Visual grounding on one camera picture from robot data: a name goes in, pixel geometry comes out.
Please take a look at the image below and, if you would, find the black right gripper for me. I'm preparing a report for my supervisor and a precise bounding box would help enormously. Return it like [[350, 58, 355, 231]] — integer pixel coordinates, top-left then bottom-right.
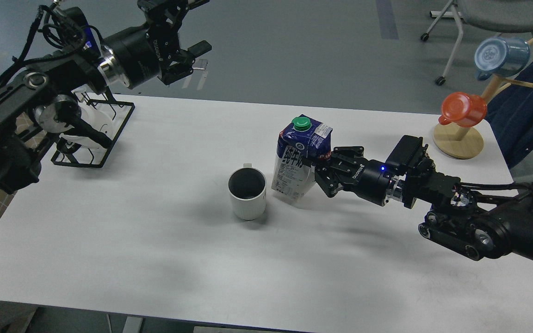
[[315, 146, 394, 206]]

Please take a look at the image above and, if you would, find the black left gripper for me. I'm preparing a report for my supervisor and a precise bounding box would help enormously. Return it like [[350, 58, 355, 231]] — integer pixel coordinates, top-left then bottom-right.
[[100, 0, 213, 89]]

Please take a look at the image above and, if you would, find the blue white milk carton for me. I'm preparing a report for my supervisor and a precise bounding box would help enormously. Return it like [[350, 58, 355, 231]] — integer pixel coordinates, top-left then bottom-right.
[[271, 115, 333, 202]]

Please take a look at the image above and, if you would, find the white ribbed cup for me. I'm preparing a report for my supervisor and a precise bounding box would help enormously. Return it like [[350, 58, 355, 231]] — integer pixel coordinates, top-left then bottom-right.
[[228, 164, 267, 221]]

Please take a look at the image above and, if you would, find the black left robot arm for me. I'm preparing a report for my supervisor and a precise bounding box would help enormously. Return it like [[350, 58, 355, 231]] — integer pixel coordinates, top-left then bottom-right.
[[0, 0, 212, 217]]

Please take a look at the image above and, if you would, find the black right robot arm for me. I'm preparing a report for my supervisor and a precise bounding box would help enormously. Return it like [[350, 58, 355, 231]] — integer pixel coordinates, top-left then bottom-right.
[[303, 135, 533, 261]]

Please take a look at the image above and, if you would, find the white mug on rack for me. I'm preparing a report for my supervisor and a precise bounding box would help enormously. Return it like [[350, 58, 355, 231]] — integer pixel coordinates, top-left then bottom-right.
[[61, 102, 114, 151]]

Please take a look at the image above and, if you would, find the wooden mug tree stand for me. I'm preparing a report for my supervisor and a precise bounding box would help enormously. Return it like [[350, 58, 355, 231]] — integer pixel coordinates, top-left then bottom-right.
[[433, 38, 533, 160]]

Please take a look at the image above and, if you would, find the orange mug on tree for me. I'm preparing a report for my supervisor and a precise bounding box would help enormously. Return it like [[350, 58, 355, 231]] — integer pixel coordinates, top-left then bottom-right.
[[438, 92, 487, 127]]

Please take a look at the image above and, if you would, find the dark blue denim cloth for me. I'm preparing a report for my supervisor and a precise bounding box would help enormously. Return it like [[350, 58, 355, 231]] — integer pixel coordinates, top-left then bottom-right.
[[486, 62, 533, 168]]

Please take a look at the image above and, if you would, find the blue mug on tree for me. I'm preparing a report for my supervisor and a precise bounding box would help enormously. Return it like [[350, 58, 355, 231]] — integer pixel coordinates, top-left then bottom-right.
[[474, 37, 531, 81]]

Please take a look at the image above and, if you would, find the grey office chair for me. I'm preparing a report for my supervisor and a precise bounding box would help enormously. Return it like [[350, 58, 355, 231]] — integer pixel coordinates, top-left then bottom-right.
[[420, 0, 533, 86]]

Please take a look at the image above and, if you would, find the black wire mug rack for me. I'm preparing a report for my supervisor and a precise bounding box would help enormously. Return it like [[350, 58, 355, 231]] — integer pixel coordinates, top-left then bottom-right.
[[34, 86, 135, 168]]

